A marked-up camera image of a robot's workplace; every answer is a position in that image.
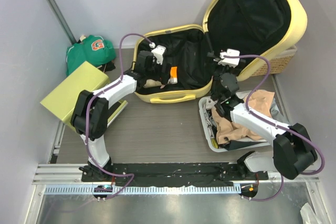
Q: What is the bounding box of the beige cosmetic bottle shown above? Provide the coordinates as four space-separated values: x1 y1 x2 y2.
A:
143 79 165 89

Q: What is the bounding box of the yellow-green shirt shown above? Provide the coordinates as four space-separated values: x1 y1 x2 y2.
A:
211 138 218 149

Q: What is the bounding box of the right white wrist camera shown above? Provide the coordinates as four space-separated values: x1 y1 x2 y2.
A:
207 49 240 68

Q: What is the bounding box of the green jersey with G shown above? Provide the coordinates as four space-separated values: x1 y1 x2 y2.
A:
66 35 116 76

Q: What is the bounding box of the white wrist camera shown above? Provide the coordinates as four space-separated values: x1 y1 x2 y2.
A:
149 42 166 65
207 49 240 68

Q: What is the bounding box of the beige sock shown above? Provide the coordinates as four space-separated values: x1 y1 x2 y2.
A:
212 90 278 144

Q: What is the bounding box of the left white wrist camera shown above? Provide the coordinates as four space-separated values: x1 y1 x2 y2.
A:
149 42 166 65

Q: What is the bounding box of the wicker basket with liner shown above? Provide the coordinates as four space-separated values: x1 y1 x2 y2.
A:
254 45 297 76

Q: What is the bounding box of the aluminium rail frame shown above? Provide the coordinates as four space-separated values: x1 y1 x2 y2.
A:
27 115 330 223

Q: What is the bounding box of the white slotted cable duct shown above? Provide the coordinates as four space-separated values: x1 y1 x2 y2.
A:
44 184 241 195

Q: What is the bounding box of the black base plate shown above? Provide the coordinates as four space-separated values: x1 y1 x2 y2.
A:
81 161 271 187

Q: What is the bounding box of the orange tube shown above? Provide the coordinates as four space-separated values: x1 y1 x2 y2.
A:
168 67 178 84

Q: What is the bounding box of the dark cloth under jersey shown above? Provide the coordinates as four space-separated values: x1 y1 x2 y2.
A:
97 61 116 72

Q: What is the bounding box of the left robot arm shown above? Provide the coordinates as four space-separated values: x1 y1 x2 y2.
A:
70 46 171 182

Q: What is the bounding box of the white plastic mesh basket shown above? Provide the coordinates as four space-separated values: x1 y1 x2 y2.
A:
198 96 270 153

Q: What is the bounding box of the yellow hard-shell suitcase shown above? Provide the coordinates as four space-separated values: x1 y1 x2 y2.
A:
134 0 308 103

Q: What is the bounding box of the white crumpled plastic bag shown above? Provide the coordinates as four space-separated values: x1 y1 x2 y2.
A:
300 203 322 224

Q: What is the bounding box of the yellow-green drawer box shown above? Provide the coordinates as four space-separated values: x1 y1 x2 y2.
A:
40 60 129 133

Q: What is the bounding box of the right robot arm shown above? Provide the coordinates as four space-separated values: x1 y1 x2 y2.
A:
211 55 325 180

